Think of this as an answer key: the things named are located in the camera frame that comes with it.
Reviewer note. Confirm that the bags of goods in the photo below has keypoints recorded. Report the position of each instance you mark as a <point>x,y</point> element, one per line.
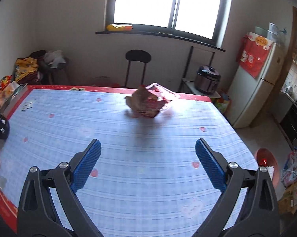
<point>291,167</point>

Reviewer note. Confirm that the brown plastic bin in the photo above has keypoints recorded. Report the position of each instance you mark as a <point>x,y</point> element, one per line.
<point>259,154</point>

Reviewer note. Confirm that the white box stack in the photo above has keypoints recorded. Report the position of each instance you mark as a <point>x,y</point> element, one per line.
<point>272,30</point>

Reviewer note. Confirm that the orange snack packets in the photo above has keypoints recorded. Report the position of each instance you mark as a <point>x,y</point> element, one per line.
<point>5,84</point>

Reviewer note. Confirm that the window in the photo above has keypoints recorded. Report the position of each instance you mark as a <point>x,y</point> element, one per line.
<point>143,2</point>

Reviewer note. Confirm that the green printed bag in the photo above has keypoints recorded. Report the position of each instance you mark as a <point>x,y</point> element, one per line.
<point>222,103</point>

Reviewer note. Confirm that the crumpled clear bag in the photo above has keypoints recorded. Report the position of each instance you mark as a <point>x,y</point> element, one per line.
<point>282,35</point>

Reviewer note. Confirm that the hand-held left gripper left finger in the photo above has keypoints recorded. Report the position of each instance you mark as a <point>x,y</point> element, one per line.
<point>86,165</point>

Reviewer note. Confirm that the pressure cooker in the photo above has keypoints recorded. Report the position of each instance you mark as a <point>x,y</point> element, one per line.
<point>206,84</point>

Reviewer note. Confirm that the red snack bag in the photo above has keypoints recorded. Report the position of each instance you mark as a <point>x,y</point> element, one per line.
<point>141,101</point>

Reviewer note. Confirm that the dark red bag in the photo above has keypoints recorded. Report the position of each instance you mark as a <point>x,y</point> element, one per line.
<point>38,56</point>

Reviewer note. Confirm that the white plastic bag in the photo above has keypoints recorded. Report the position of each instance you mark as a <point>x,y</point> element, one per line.
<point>54,58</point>

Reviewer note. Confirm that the red round rack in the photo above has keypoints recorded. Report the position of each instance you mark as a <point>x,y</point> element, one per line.
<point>104,81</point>

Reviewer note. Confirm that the yellow snack packet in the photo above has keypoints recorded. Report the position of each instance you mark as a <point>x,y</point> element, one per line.
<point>118,27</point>

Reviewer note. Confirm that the black oven stove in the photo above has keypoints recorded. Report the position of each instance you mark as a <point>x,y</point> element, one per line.
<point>294,121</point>

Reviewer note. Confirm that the grey kitchen cabinet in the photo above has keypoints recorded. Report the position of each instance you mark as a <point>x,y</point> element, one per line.
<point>279,108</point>

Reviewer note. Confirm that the pile of yellow snack packets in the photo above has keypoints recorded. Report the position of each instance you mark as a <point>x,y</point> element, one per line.
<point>26,70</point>

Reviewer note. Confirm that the red printed table mat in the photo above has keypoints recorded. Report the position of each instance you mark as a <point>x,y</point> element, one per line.
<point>2,202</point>

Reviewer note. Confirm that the black metal frame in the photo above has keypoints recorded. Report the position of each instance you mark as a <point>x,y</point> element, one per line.
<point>202,49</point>

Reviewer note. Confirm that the pale green container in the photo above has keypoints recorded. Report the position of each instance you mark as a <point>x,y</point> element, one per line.
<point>261,30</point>

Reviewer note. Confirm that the white fridge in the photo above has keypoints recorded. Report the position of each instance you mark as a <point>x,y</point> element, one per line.
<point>252,98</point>

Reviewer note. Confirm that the black device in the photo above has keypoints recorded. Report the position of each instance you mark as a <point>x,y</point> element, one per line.
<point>1,128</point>

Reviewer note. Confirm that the blue plaid tablecloth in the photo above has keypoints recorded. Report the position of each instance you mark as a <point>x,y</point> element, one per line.
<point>143,153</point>

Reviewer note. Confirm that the black chair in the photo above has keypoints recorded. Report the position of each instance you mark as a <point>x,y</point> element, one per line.
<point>138,55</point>

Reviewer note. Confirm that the white kettle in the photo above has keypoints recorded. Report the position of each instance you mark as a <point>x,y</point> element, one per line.
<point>289,89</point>

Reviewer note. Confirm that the small white packet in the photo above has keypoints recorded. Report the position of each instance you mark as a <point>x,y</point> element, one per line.
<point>2,181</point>
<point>28,103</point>

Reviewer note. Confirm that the clear wrapper with red print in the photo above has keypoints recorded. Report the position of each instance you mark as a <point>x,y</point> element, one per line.
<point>163,91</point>

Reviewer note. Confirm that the dark stool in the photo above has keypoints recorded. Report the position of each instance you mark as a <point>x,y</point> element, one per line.
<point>59,74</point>

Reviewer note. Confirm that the cardboard box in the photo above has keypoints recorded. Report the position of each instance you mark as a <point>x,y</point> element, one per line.
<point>287,200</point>

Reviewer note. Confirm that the grey box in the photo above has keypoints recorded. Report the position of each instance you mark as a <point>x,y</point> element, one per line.
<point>15,98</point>

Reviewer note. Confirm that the small white table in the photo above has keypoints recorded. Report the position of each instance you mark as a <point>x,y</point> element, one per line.
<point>188,82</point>

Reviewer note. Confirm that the wooden door frame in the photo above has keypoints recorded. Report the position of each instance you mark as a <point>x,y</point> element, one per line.
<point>290,54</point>

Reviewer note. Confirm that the dark window sill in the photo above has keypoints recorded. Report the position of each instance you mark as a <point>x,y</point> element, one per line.
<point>188,39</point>

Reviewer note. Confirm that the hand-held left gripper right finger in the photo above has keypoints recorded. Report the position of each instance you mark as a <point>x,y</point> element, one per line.
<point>210,165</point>

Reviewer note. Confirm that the red fridge cloth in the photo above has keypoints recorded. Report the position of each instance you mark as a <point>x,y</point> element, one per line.
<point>252,59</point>

